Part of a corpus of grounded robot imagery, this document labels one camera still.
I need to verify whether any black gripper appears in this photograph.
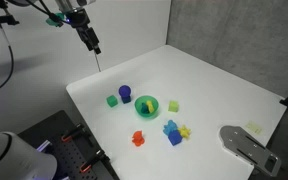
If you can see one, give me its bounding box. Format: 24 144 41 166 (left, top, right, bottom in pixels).
65 8 102 55

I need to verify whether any dark green toy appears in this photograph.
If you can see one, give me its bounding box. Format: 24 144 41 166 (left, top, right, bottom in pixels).
140 102 150 115

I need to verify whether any green toy cube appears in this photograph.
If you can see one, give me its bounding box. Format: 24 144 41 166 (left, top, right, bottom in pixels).
106 95 119 108

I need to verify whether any dark blue toy cube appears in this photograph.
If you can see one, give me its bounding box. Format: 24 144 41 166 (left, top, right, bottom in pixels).
121 95 132 105

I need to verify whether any yellow toy figure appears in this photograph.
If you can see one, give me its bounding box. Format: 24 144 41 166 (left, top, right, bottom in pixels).
146 99 156 114

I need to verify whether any light green toy block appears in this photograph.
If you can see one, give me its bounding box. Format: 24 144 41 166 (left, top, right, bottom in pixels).
168 100 180 113

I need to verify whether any orange toy figure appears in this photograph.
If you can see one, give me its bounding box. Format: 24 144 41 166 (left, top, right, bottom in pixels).
131 130 146 148

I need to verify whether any light blue toy figure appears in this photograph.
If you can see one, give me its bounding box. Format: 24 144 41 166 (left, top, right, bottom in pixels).
162 119 179 136

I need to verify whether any yellow star toy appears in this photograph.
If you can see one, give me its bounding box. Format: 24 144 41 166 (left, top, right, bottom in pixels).
178 124 192 140

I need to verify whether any purple ridged ball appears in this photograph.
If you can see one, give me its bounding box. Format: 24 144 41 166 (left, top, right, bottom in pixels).
118 84 132 98

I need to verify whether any green plastic bowl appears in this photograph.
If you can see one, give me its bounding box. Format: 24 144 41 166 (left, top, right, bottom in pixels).
134 95 160 120

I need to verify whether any black perforated breadboard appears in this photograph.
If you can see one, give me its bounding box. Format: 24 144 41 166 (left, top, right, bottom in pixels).
17 110 120 180

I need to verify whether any yellow-green sticky note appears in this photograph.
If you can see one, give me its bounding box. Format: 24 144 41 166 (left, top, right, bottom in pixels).
245 121 263 135

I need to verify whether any grey metal plate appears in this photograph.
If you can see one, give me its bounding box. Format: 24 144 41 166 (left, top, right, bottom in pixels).
218 125 282 178

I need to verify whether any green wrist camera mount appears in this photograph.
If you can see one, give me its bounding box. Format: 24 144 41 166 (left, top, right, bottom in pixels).
45 12 67 28

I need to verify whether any black mounting bracket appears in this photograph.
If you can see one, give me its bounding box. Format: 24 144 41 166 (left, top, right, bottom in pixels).
0 14 20 27

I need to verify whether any black clamp orange handle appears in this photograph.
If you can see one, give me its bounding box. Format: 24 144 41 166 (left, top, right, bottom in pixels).
60 123 87 143
79 149 109 174

